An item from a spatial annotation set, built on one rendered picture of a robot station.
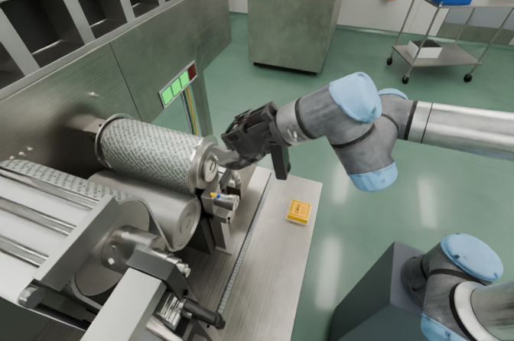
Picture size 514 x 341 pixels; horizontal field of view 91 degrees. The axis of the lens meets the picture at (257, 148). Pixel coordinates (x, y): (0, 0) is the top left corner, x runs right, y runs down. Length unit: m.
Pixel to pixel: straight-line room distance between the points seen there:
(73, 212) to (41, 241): 0.04
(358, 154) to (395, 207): 1.86
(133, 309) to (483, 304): 0.58
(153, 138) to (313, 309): 1.43
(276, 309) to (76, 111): 0.73
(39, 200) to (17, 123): 0.29
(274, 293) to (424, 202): 1.77
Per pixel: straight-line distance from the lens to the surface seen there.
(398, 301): 0.93
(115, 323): 0.31
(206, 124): 1.72
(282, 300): 0.84
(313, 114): 0.40
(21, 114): 0.69
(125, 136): 0.67
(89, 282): 0.45
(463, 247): 0.80
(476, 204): 2.64
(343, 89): 0.38
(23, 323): 0.94
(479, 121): 0.53
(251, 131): 0.47
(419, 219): 2.30
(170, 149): 0.60
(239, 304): 0.84
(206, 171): 0.59
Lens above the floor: 1.71
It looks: 46 degrees down
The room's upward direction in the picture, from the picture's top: straight up
